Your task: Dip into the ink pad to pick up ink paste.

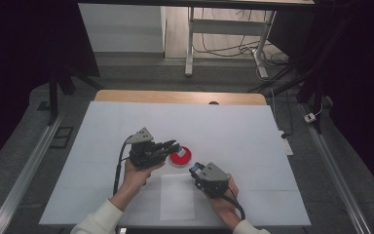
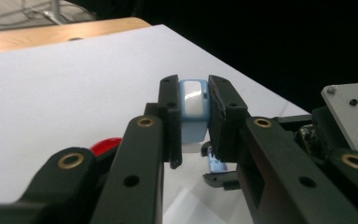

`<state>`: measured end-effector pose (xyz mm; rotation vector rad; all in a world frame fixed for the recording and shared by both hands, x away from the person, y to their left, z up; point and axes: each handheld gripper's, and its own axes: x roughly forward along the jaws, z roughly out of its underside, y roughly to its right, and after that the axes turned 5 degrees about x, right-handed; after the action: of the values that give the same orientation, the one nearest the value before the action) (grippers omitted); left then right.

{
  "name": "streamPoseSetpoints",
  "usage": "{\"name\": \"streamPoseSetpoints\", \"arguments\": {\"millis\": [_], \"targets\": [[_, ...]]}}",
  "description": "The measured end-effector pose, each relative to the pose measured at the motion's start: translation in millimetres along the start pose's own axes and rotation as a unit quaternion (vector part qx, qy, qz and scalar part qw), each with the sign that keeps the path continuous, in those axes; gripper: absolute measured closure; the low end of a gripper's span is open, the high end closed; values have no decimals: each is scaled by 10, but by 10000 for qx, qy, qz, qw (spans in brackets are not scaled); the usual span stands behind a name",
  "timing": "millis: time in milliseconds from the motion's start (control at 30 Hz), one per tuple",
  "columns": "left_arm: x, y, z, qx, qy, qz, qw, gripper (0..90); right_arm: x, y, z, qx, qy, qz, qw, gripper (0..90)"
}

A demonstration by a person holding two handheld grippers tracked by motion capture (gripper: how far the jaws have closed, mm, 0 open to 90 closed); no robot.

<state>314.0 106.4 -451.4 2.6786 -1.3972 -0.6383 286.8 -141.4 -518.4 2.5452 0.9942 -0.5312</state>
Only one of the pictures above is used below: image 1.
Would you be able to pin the dark curtain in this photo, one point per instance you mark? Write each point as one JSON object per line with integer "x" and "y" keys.
{"x": 19, "y": 65}
{"x": 363, "y": 81}

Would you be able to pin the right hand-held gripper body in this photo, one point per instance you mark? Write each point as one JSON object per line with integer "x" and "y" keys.
{"x": 212, "y": 180}

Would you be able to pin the white power strip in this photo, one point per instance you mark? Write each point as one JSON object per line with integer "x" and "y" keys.
{"x": 287, "y": 146}

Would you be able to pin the person's right hand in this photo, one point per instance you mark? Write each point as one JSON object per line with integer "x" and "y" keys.
{"x": 225, "y": 201}

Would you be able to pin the white paper sheet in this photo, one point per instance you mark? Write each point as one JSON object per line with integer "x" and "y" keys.
{"x": 177, "y": 201}

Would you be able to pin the blue stamp cap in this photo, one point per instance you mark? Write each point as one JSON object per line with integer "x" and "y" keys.
{"x": 194, "y": 168}

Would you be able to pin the dark table grommet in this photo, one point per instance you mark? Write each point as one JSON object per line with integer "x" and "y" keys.
{"x": 213, "y": 103}

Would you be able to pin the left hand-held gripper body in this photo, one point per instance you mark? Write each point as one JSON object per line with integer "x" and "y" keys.
{"x": 146, "y": 154}

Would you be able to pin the black stand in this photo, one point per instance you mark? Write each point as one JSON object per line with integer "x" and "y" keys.
{"x": 53, "y": 94}
{"x": 316, "y": 91}

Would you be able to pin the small white adapter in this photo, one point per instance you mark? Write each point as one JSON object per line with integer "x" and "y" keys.
{"x": 309, "y": 117}

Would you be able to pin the round red ink pad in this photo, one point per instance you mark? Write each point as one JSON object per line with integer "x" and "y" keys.
{"x": 183, "y": 160}

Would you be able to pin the person's left hand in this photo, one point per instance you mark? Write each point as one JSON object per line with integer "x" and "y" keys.
{"x": 138, "y": 177}

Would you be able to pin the aluminium rail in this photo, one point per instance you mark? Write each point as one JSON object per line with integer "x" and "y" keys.
{"x": 29, "y": 169}
{"x": 334, "y": 169}

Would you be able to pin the large white table cover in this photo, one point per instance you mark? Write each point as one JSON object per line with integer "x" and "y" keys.
{"x": 227, "y": 130}

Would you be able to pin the white-legged desk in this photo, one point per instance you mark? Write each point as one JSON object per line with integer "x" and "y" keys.
{"x": 189, "y": 48}

